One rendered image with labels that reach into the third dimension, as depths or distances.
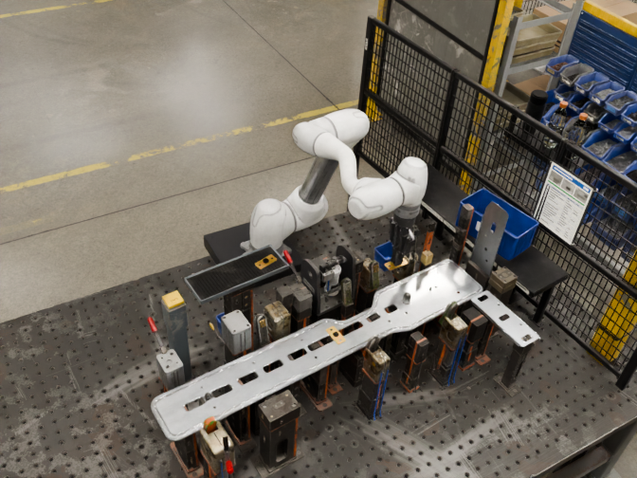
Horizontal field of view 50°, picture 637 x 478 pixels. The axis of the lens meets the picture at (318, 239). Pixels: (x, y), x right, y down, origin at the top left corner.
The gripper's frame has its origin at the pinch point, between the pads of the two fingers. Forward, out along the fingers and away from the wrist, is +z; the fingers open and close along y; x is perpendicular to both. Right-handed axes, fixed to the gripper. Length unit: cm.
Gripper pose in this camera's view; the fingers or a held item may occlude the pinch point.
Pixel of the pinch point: (397, 255)
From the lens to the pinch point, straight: 247.8
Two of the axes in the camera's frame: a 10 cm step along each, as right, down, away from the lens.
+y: 5.1, 5.9, -6.2
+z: -0.6, 7.5, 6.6
